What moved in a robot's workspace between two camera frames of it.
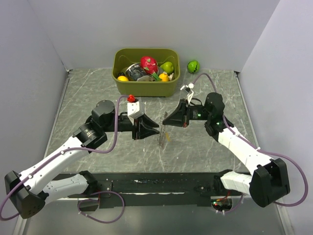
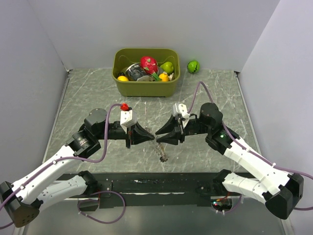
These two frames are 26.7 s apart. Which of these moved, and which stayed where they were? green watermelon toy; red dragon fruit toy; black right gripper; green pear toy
Moved: black right gripper
Stayed: red dragon fruit toy; green pear toy; green watermelon toy
